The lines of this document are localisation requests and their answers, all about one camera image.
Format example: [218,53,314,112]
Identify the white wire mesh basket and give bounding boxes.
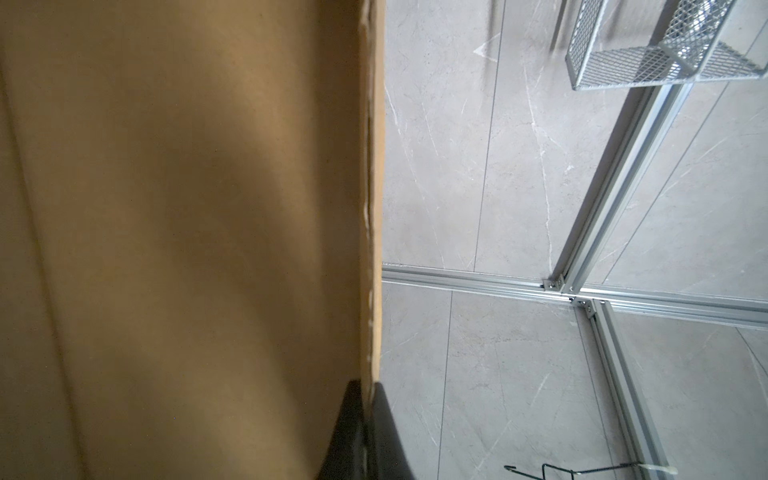
[565,1,767,91]

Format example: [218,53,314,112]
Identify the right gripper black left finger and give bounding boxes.
[317,380,367,480]

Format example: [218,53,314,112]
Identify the brown cardboard box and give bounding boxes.
[1,1,386,479]

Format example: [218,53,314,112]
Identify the black wire hook rack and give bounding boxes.
[503,462,642,480]

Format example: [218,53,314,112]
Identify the aluminium frame profiles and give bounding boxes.
[381,0,768,480]

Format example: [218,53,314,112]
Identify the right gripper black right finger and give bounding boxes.
[366,382,415,480]

